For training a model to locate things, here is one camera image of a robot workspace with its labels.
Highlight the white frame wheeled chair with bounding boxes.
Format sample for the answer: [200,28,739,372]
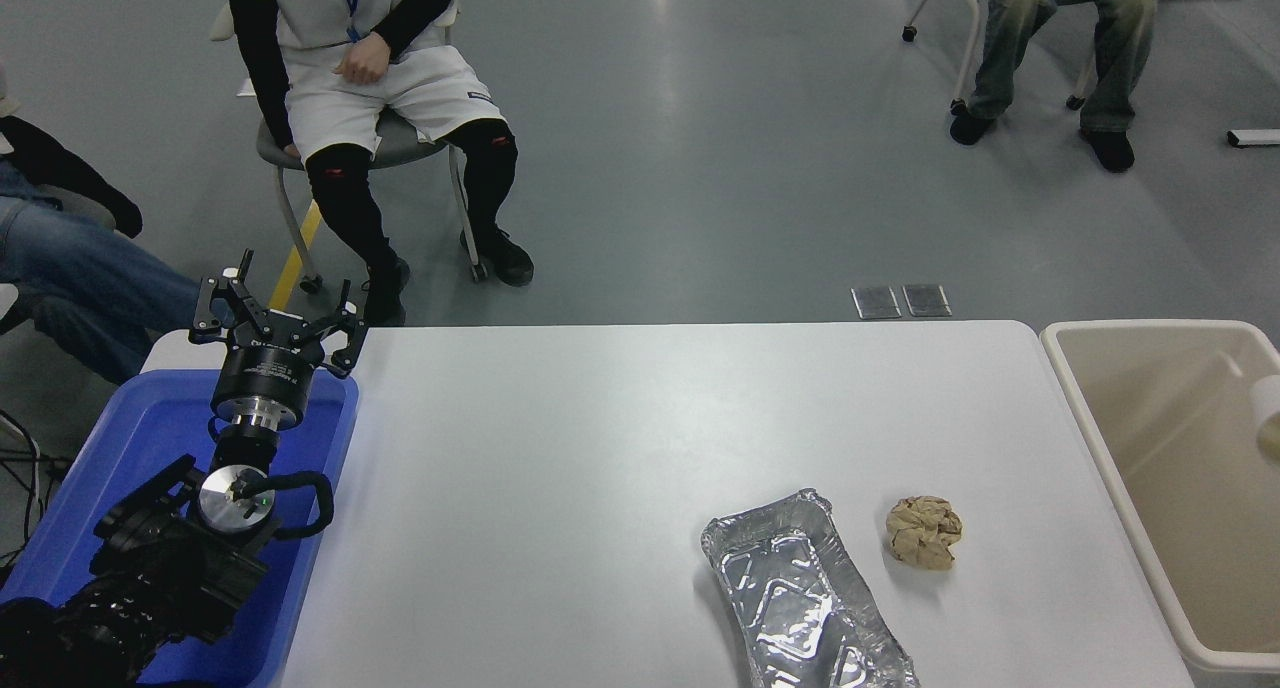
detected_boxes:
[901,0,1101,111]

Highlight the large pale bin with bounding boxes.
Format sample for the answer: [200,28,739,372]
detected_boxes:
[1040,320,1280,675]

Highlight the person in faded jeans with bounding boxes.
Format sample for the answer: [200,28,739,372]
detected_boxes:
[950,0,1161,174]

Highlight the black floor cables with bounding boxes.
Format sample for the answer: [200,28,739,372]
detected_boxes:
[0,408,71,569]

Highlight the crumpled tan paper ball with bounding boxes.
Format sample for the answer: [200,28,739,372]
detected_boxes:
[886,496,964,572]

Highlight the person's left hand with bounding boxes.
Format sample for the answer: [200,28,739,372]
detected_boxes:
[335,36,391,86]

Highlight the grey seat wheeled chair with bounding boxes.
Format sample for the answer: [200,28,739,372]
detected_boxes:
[208,3,491,294]

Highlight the white paper cup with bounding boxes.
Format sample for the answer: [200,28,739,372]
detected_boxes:
[1249,374,1280,463]

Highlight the person in blue jeans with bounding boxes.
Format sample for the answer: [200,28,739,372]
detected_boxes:
[0,68,226,384]

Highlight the blue plastic tray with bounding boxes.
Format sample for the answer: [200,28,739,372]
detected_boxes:
[0,368,361,688]

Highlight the person in white outfit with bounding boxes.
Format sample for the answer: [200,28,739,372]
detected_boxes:
[207,0,536,326]

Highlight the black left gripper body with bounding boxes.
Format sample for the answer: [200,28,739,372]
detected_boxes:
[212,340,321,415]

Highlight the silver foil tray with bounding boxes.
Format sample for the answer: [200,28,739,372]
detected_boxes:
[701,488,921,688]

